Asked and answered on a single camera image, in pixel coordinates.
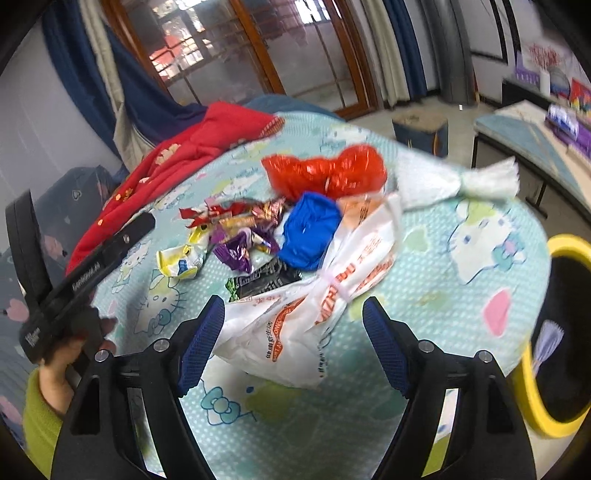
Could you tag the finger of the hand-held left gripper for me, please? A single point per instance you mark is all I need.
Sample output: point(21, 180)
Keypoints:
point(131, 235)

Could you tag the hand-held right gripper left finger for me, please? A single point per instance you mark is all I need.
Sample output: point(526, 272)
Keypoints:
point(203, 344)

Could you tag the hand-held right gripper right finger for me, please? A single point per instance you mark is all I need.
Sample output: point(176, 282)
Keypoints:
point(385, 350)

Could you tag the yellow white snack packet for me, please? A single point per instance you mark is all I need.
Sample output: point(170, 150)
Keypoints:
point(180, 263)

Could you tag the black snack packet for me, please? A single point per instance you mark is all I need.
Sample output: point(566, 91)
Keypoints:
point(263, 279)

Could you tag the white printed plastic bag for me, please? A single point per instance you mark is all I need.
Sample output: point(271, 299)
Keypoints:
point(295, 323)

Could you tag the purple single candy wrapper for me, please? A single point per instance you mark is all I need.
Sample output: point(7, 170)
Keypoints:
point(235, 254)

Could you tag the pile of candy wrappers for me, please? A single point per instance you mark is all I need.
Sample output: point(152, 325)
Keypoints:
point(231, 217)

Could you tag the blue plastic bag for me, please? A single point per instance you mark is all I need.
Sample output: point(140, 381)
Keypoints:
point(307, 235)

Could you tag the yellow rimmed black bin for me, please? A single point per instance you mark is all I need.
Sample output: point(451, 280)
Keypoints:
point(526, 397)

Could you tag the red plastic bag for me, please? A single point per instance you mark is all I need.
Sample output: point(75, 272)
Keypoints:
point(323, 173)

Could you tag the person's left forearm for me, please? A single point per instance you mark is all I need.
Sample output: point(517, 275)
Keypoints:
point(39, 429)

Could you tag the person's left hand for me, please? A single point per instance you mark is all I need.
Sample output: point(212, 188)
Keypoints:
point(57, 374)

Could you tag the cat printed blanket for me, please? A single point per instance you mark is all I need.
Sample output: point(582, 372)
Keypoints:
point(438, 286)

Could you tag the red floral padded jacket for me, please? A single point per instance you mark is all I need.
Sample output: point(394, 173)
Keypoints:
point(184, 147)

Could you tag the beige curtain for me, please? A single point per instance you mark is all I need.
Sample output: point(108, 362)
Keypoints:
point(383, 50)
point(106, 60)

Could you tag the blue curtain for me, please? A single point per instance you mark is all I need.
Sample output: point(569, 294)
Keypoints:
point(408, 46)
point(69, 60)

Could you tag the blue denim cloth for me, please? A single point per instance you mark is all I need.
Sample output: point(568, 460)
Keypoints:
point(277, 104)

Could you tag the wood framed glass door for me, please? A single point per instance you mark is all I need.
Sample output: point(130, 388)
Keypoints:
point(240, 46)

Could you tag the blue storage stool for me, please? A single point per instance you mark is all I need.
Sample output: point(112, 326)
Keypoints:
point(420, 134)

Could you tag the white coffee table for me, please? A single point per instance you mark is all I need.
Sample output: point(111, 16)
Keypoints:
point(517, 134)

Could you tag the purple bag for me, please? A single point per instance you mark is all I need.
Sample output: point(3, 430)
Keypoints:
point(570, 127)

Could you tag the black tv stand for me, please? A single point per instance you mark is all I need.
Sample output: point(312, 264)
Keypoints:
point(515, 90)

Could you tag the silver tower air conditioner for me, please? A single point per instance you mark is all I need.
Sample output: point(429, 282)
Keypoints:
point(452, 55)

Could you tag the white cylinder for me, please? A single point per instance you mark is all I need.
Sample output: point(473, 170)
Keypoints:
point(545, 83)

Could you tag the colourful picture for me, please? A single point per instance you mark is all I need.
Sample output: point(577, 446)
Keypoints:
point(581, 94)

